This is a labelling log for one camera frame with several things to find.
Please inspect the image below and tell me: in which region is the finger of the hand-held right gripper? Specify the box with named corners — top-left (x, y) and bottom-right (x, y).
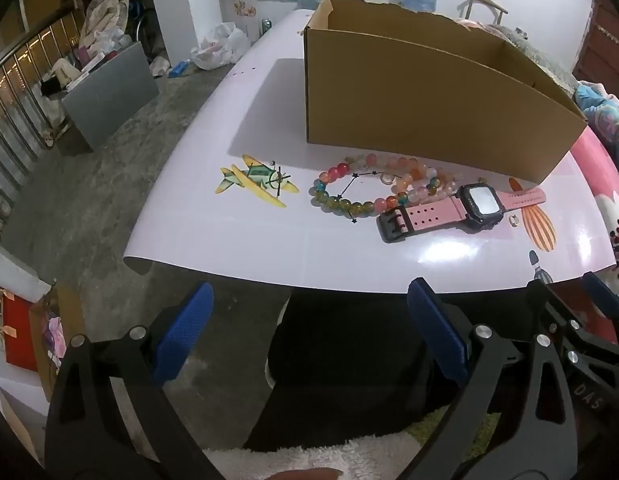
top-left (582, 271), bottom-right (619, 356)
top-left (526, 279), bottom-right (597, 366)

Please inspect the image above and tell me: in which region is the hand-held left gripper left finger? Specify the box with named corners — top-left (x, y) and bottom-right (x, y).
top-left (44, 281), bottom-right (215, 480)

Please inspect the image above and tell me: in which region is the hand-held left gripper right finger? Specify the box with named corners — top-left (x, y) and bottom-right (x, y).
top-left (407, 277), bottom-right (577, 480)

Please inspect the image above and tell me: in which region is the pink strap wristwatch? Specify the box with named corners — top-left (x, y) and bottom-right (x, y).
top-left (377, 183), bottom-right (547, 244)

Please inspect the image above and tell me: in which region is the multicoloured bead bracelet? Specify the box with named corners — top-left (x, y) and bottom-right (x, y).
top-left (309, 159), bottom-right (411, 215)

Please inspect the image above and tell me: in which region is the pink orange bead bracelet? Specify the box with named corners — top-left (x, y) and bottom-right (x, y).
top-left (362, 152), bottom-right (463, 200)

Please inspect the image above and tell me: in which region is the brown cardboard box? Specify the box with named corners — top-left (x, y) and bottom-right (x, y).
top-left (303, 0), bottom-right (589, 185)

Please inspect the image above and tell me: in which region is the green fluffy garment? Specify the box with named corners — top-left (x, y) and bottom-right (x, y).
top-left (407, 410), bottom-right (500, 443)

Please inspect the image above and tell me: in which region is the pink floral bedspread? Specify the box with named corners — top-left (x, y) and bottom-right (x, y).
top-left (569, 130), bottom-right (619, 346)

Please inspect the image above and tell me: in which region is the brown paper bag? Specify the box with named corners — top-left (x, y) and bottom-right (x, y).
top-left (29, 285), bottom-right (87, 403)

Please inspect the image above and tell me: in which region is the red paper bag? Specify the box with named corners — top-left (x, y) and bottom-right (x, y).
top-left (2, 295), bottom-right (40, 371)

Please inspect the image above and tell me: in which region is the white fluffy garment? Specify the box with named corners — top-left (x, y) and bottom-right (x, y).
top-left (204, 430), bottom-right (420, 480)

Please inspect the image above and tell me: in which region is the blue floral blanket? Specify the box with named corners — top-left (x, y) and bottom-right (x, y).
top-left (574, 82), bottom-right (619, 146)

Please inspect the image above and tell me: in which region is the grey board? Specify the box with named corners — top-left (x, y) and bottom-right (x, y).
top-left (62, 40), bottom-right (160, 153)

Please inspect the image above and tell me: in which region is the brown door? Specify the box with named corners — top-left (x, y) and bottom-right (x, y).
top-left (572, 0), bottom-right (619, 96)

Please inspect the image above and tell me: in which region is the white plastic bag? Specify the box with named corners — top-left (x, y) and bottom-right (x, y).
top-left (190, 22), bottom-right (250, 71)

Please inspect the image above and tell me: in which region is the metal railing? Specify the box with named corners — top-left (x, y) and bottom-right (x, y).
top-left (0, 15), bottom-right (90, 221)

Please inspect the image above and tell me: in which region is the wooden chair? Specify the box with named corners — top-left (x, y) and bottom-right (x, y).
top-left (459, 0), bottom-right (509, 26)

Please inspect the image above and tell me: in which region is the pile of pale clothes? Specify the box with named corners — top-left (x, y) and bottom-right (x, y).
top-left (79, 0), bottom-right (135, 56)

